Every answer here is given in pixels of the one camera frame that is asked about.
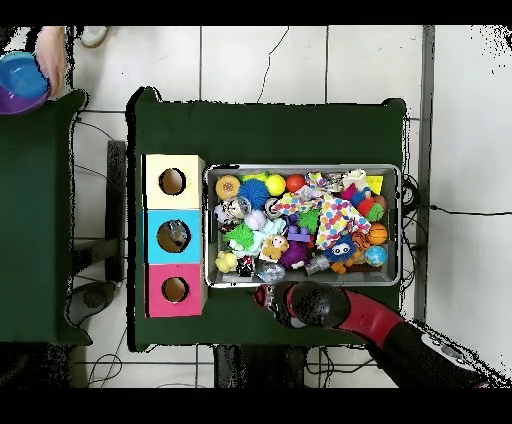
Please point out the purple and blue bowl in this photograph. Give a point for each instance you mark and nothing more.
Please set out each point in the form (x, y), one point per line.
(20, 80)

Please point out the person's forearm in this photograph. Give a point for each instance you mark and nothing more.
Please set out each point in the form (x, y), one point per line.
(52, 36)

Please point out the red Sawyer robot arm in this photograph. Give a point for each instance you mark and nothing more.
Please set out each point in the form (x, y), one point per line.
(368, 316)

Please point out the wooden box with three holes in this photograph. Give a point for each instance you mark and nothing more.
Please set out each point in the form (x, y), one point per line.
(173, 218)

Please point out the shallow clear mesh bin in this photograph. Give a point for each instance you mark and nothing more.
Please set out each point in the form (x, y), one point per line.
(302, 168)

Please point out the tan plush animal toy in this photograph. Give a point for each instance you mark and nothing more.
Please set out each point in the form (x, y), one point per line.
(274, 246)

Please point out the yellow rubber duck toy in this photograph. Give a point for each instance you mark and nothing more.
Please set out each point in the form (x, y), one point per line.
(226, 261)

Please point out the green spiky rubber ball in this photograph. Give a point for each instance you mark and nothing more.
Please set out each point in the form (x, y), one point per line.
(240, 236)

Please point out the purple toy building block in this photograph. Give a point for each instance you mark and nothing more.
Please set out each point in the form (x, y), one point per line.
(299, 234)

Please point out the crushed silver drink can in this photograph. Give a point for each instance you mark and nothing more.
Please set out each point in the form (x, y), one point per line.
(237, 207)

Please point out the polka dot cloth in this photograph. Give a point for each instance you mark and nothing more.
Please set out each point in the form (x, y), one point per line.
(336, 220)

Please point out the blue spiky rubber ball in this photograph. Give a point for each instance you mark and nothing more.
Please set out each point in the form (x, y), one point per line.
(254, 192)

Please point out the plain yellow ball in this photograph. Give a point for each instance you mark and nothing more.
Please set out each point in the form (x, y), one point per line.
(275, 185)

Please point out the orange ball with cream dots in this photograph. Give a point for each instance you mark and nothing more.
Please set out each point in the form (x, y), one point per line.
(227, 186)

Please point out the small red ball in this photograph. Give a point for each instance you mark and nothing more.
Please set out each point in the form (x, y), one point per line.
(295, 182)

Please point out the grey stand base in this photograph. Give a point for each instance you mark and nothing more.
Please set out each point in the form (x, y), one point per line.
(98, 298)

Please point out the dark green table cloth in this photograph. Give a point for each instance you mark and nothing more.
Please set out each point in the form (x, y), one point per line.
(280, 128)
(40, 200)

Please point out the black panel stand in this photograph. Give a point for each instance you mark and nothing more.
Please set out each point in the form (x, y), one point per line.
(117, 208)

